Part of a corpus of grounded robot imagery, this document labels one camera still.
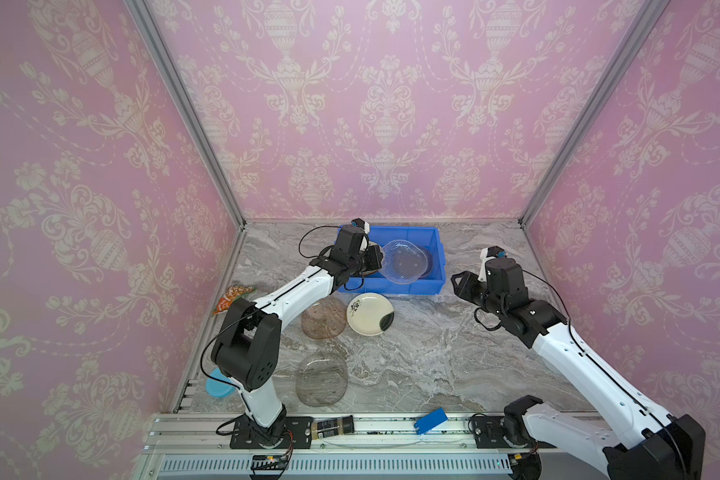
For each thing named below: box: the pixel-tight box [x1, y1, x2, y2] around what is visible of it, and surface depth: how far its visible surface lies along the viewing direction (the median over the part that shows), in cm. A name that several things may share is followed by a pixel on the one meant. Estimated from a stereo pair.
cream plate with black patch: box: [346, 292, 395, 337], surface depth 97 cm
